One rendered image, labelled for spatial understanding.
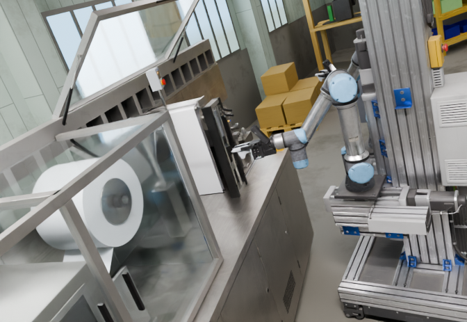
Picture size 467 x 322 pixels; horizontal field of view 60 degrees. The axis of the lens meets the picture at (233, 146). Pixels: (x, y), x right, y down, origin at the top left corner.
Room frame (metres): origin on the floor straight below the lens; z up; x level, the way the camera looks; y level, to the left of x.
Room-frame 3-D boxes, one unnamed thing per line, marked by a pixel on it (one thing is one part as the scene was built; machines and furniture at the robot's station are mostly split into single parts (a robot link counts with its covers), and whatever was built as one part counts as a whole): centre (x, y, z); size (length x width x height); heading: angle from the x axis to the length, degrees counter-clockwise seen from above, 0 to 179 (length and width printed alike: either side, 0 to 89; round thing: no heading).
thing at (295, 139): (1.83, -0.29, 1.21); 0.11 x 0.08 x 0.09; 78
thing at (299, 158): (1.84, -0.29, 1.12); 0.11 x 0.08 x 0.11; 168
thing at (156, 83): (2.00, 0.25, 1.66); 0.07 x 0.07 x 0.10; 82
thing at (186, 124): (2.25, 0.28, 1.17); 0.34 x 0.05 x 0.54; 65
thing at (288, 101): (5.67, -1.02, 0.36); 1.31 x 0.99 x 0.73; 143
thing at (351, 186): (1.90, -0.58, 0.87); 0.15 x 0.15 x 0.10
